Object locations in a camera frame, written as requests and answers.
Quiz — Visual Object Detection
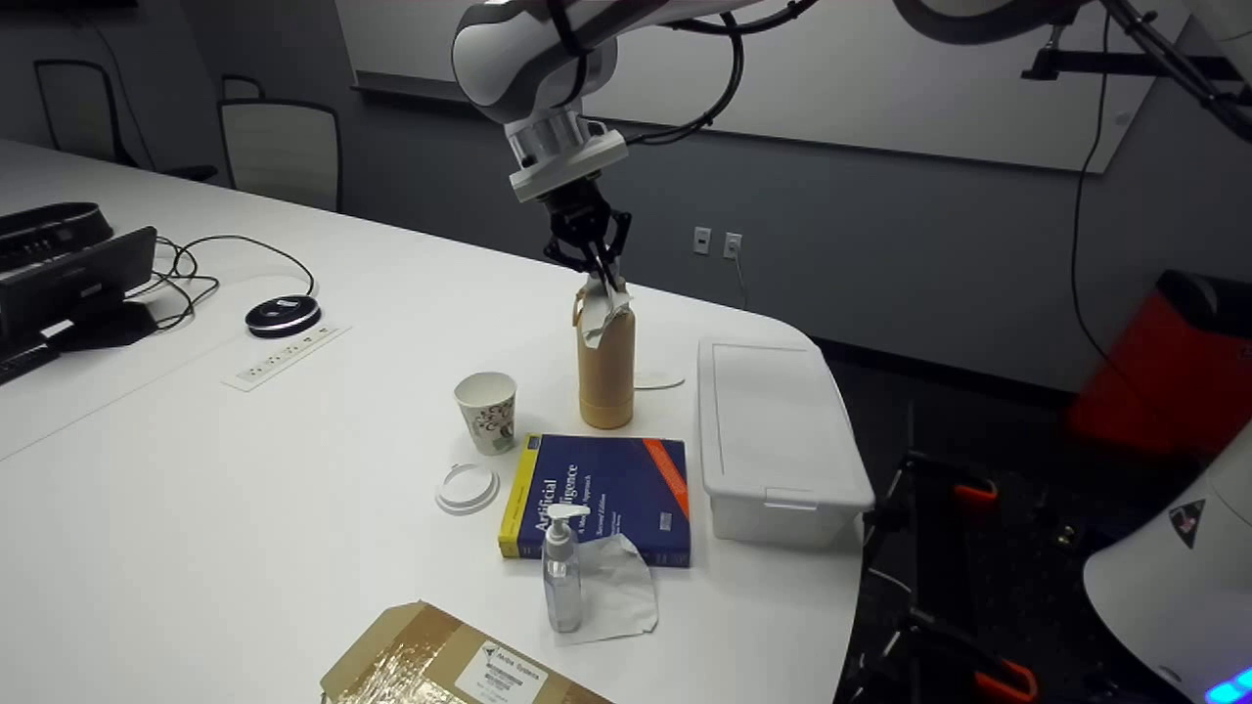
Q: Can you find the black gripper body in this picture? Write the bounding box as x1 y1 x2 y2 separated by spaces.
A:
543 181 624 258

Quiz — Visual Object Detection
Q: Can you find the white napkin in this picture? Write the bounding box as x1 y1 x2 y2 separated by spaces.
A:
571 279 628 348

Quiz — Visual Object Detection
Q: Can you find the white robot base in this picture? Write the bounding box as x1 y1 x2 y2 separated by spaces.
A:
1082 423 1252 704

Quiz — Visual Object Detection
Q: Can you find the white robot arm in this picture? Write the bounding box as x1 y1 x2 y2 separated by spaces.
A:
448 0 1249 291

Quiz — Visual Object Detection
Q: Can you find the beige bottle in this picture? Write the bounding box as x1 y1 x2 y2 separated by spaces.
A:
575 312 633 432

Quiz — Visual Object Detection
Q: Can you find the clear hand sanitizer bottle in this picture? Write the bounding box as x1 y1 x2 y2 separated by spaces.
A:
540 506 588 635

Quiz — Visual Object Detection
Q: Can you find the white paper cup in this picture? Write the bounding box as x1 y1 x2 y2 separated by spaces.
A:
455 373 515 455

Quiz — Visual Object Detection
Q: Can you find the blue textbook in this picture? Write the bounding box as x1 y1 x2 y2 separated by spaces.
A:
497 436 692 569

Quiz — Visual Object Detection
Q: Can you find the white cup lid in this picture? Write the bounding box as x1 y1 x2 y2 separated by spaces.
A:
435 467 499 518

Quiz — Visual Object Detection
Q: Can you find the black round speaker puck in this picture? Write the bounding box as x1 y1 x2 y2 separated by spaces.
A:
245 295 322 339

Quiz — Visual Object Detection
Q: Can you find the white plastic storage bin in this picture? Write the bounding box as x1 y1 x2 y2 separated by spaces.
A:
697 339 876 553

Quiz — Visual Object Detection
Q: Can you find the near grey office chair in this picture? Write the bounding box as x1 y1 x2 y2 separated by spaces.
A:
219 101 340 211

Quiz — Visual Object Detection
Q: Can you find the grey office chair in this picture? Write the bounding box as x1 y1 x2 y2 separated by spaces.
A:
34 58 127 166
219 101 340 211

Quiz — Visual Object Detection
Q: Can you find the white paper name card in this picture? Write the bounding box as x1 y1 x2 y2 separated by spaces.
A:
223 326 340 393

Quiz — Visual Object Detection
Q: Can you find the brown cardboard box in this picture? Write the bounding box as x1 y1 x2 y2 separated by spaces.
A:
322 603 611 704

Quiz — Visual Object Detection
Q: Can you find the black device box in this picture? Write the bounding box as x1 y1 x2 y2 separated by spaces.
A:
0 204 112 269

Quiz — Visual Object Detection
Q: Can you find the red black bin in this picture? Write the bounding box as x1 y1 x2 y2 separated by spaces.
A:
1069 269 1252 459

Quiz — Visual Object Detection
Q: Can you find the black cable on table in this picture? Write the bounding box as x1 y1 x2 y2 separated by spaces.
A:
126 230 322 337

